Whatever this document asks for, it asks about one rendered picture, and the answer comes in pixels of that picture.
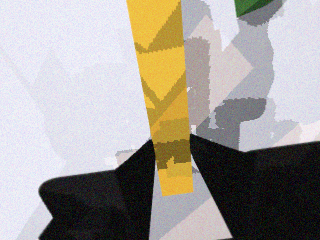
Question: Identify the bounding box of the yellow bar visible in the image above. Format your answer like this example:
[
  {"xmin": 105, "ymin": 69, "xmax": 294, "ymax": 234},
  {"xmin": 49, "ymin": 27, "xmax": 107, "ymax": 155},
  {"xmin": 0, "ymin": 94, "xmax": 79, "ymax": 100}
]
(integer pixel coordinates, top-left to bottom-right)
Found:
[{"xmin": 126, "ymin": 0, "xmax": 193, "ymax": 196}]

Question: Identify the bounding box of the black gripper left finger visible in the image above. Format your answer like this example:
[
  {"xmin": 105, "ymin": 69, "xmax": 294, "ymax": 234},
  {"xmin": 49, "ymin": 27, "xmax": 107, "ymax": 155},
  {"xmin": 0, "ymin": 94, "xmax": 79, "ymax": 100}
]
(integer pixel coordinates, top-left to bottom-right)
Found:
[{"xmin": 38, "ymin": 139, "xmax": 156, "ymax": 240}]

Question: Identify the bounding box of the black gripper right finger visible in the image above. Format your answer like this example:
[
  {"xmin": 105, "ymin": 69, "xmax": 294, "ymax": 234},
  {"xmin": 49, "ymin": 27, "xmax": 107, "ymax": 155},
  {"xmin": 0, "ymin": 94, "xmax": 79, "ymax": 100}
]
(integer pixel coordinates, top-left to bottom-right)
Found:
[{"xmin": 189, "ymin": 134, "xmax": 320, "ymax": 238}]

